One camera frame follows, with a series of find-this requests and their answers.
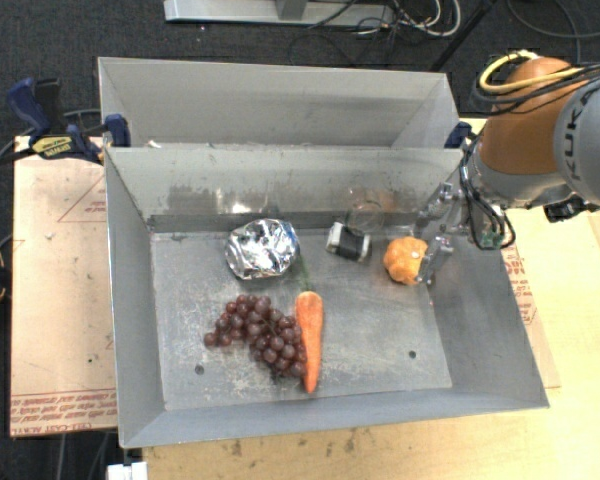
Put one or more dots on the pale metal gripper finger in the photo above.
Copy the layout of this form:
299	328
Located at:
432	207
436	260

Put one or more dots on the orange toy pumpkin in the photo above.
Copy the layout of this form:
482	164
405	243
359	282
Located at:
402	260

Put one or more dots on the clear glass cup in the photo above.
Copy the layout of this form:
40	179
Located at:
366	215

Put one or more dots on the black and white striped block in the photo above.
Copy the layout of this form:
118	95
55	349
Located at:
350	242

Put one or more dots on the grey metal bin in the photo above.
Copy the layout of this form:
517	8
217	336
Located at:
370	328

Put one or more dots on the orange toy carrot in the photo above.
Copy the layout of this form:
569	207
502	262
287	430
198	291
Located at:
310	333

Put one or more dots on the crumpled silver foil packet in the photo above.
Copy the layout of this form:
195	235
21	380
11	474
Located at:
262	249

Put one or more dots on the dark red grape bunch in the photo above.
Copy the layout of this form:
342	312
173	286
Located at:
265	333

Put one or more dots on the brown cardboard board red print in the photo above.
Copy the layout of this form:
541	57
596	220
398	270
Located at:
60	278

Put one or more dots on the black cylinder on white bracket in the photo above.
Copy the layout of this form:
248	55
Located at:
562	209

